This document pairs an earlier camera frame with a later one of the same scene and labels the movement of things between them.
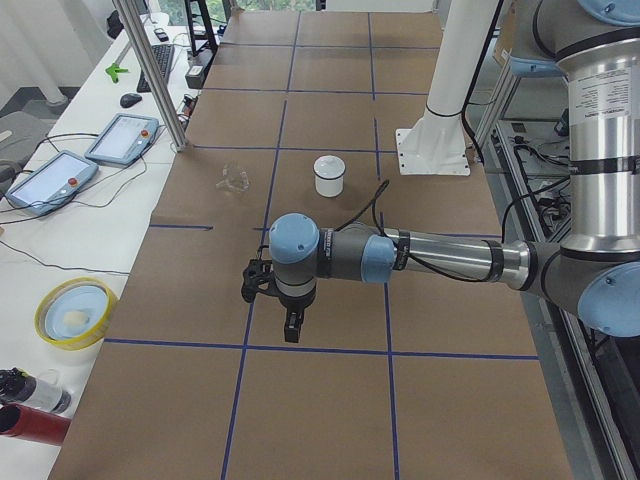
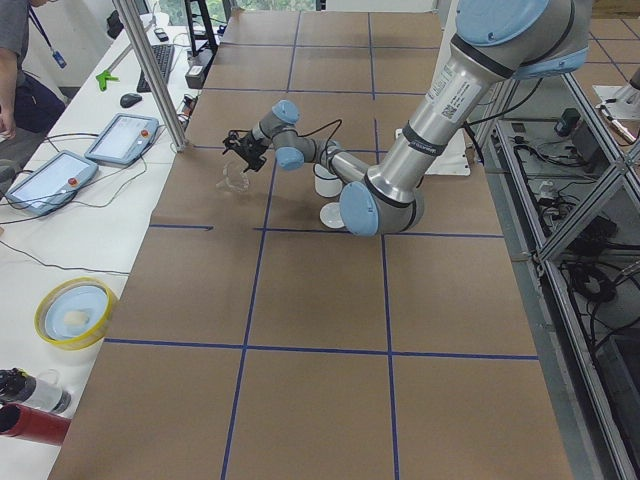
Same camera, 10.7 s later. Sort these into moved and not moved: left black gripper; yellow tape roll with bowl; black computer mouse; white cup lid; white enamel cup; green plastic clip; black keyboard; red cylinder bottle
Moved: green plastic clip; left black gripper; white cup lid
Not moved: yellow tape roll with bowl; red cylinder bottle; black computer mouse; black keyboard; white enamel cup
